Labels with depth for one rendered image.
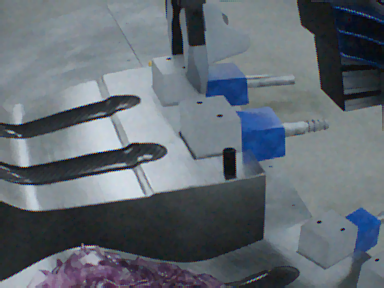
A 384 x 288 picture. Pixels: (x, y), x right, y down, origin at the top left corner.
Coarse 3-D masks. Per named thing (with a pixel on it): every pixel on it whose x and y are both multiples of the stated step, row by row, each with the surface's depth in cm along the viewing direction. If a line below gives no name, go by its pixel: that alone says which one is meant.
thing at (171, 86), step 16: (160, 64) 101; (176, 64) 100; (224, 64) 103; (160, 80) 99; (176, 80) 99; (208, 80) 100; (224, 80) 100; (240, 80) 100; (256, 80) 102; (272, 80) 103; (288, 80) 103; (160, 96) 100; (176, 96) 99; (192, 96) 99; (208, 96) 100; (224, 96) 101; (240, 96) 101
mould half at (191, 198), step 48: (48, 96) 106; (96, 96) 104; (144, 96) 101; (0, 144) 94; (48, 144) 95; (96, 144) 94; (0, 192) 83; (48, 192) 86; (96, 192) 86; (144, 192) 85; (192, 192) 86; (240, 192) 87; (0, 240) 83; (48, 240) 84; (96, 240) 85; (144, 240) 86; (192, 240) 87; (240, 240) 89
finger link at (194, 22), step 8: (184, 0) 93; (192, 0) 93; (200, 0) 93; (192, 8) 93; (200, 8) 93; (192, 16) 93; (200, 16) 93; (192, 24) 94; (200, 24) 95; (192, 32) 94; (200, 32) 95; (192, 40) 95; (200, 40) 95
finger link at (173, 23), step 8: (168, 0) 101; (168, 8) 101; (176, 8) 100; (168, 16) 102; (176, 16) 100; (224, 16) 103; (168, 24) 103; (176, 24) 101; (168, 32) 103; (176, 32) 102; (176, 40) 102; (176, 48) 103
